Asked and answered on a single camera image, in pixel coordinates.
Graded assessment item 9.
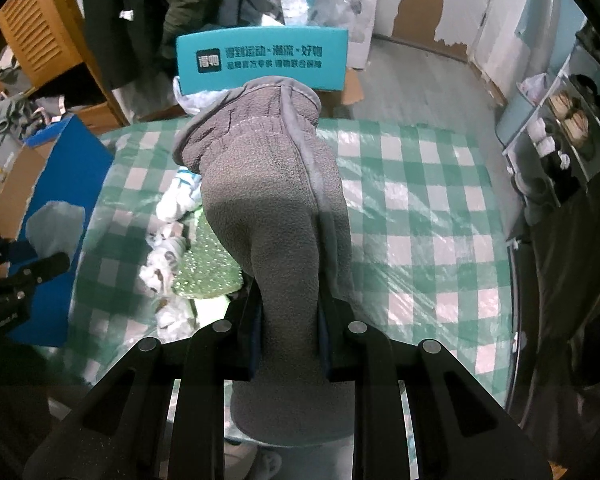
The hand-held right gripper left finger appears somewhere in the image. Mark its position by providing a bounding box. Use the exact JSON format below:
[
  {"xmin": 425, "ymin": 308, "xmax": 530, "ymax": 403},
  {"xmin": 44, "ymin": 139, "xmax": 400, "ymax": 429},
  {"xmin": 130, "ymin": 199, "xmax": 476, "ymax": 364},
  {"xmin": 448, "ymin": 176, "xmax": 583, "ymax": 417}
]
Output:
[{"xmin": 22, "ymin": 280, "xmax": 263, "ymax": 480}]

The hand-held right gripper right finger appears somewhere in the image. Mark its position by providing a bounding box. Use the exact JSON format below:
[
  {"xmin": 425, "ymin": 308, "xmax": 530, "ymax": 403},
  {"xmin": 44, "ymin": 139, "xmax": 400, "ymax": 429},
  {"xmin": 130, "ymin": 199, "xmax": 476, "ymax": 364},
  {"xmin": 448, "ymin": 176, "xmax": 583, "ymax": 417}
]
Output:
[{"xmin": 317, "ymin": 297, "xmax": 553, "ymax": 480}]

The green dotted cloth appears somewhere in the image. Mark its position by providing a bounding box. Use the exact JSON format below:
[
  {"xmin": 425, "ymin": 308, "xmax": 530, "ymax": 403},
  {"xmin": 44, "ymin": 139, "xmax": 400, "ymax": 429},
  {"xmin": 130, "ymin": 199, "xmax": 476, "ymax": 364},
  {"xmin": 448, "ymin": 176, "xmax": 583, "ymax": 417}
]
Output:
[{"xmin": 172, "ymin": 209, "xmax": 244, "ymax": 302}]

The blue cardboard box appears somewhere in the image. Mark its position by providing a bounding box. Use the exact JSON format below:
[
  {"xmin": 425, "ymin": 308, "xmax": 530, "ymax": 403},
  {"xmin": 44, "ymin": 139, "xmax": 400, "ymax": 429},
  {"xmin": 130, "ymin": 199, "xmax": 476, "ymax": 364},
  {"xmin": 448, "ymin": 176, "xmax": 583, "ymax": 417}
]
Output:
[{"xmin": 0, "ymin": 115, "xmax": 116, "ymax": 348}]

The grey fleece glove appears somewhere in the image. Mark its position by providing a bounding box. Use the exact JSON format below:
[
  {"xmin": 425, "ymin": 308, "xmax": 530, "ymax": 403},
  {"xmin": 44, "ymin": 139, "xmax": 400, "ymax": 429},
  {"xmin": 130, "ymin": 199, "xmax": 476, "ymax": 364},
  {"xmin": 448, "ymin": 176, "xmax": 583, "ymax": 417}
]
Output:
[{"xmin": 171, "ymin": 76, "xmax": 358, "ymax": 446}]

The white blue plastic bag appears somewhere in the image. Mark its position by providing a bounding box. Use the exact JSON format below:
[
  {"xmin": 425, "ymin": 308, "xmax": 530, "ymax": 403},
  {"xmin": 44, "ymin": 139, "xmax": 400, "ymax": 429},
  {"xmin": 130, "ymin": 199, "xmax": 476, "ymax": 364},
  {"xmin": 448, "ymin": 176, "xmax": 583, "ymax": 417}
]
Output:
[{"xmin": 156, "ymin": 166, "xmax": 204, "ymax": 224}]

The crumpled white plastic bag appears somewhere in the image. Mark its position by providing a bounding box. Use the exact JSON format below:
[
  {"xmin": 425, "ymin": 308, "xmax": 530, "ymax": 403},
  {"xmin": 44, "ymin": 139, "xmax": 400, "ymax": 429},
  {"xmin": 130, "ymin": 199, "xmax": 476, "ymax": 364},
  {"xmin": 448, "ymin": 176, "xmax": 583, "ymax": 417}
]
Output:
[
  {"xmin": 154, "ymin": 294, "xmax": 198, "ymax": 332},
  {"xmin": 137, "ymin": 225, "xmax": 190, "ymax": 297}
]

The white slipper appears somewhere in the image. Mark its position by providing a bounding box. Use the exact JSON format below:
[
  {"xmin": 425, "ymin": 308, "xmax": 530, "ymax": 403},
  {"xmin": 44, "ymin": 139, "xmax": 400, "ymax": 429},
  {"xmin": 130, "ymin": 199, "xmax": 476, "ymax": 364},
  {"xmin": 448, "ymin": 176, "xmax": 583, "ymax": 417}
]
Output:
[{"xmin": 224, "ymin": 437, "xmax": 282, "ymax": 480}]

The grey hooded sweatshirt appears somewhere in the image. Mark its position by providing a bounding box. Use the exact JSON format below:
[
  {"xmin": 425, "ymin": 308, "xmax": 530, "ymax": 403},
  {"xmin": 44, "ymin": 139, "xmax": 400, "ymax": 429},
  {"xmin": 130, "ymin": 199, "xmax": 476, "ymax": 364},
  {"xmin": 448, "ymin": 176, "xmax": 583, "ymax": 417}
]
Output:
[{"xmin": 0, "ymin": 94, "xmax": 52, "ymax": 142}]

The green checked tablecloth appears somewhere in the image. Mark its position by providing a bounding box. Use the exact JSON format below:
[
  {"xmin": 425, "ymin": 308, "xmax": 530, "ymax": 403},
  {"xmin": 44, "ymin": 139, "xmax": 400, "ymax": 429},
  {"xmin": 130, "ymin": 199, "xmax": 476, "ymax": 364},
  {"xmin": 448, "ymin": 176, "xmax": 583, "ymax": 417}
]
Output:
[{"xmin": 62, "ymin": 117, "xmax": 518, "ymax": 411}]

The wooden louvred cabinet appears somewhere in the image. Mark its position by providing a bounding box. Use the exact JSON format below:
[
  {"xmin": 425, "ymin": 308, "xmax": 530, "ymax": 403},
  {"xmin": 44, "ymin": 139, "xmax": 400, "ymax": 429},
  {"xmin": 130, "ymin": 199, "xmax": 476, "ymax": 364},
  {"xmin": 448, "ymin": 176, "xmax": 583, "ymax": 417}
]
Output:
[{"xmin": 0, "ymin": 0, "xmax": 131, "ymax": 131}]

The black hanging coat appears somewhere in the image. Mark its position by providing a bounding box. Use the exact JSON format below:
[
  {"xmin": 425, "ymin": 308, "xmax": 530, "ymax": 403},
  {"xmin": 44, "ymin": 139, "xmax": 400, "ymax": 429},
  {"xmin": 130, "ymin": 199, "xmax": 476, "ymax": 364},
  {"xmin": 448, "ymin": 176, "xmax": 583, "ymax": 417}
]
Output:
[{"xmin": 81, "ymin": 0, "xmax": 175, "ymax": 92}]

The teal printed cardboard box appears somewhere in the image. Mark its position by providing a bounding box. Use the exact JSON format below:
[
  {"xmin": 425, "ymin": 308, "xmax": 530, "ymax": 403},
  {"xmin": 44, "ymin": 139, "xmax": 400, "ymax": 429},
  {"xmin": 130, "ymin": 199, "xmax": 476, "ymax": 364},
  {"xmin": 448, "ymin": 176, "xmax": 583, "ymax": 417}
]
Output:
[{"xmin": 174, "ymin": 27, "xmax": 363, "ymax": 107}]

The pair of white shoes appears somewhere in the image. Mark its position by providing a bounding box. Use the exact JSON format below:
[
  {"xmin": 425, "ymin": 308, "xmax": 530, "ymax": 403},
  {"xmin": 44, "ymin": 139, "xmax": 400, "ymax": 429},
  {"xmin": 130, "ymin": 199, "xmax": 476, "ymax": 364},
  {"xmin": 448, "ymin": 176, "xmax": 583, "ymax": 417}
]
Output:
[{"xmin": 526, "ymin": 119, "xmax": 557, "ymax": 157}]

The olive green hanging jacket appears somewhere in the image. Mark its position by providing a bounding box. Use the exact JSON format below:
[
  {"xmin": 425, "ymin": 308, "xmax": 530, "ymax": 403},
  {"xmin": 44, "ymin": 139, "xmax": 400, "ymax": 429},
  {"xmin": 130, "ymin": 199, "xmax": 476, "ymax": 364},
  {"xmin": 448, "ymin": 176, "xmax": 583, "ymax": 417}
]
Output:
[{"xmin": 150, "ymin": 0, "xmax": 246, "ymax": 63}]

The metal shoe rack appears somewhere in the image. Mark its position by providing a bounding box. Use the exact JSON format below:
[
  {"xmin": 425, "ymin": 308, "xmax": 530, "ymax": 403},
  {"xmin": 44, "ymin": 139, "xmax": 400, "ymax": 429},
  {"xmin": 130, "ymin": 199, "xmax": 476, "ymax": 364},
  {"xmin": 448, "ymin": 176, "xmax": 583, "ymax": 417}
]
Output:
[{"xmin": 502, "ymin": 20, "xmax": 600, "ymax": 206}]

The white bin liner bag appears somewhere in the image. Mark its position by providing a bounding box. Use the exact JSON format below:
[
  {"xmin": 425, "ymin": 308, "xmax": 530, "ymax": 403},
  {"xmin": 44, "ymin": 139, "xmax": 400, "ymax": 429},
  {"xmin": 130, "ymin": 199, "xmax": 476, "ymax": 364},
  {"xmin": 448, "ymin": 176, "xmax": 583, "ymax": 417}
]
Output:
[{"xmin": 519, "ymin": 73, "xmax": 549, "ymax": 100}]

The pair of tan sneakers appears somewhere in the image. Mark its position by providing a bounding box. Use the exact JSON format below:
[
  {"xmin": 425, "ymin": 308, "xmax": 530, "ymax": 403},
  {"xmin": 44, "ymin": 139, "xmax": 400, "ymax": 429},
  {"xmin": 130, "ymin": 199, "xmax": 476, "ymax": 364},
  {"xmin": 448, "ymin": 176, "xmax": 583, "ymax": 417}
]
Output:
[{"xmin": 549, "ymin": 91, "xmax": 590, "ymax": 135}]

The pair of black shoes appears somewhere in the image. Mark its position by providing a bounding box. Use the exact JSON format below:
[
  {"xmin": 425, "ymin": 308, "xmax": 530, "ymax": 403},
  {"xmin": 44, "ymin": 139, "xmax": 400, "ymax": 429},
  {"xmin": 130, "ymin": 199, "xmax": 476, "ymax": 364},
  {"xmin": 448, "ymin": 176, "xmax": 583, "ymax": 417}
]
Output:
[{"xmin": 569, "ymin": 74, "xmax": 600, "ymax": 112}]

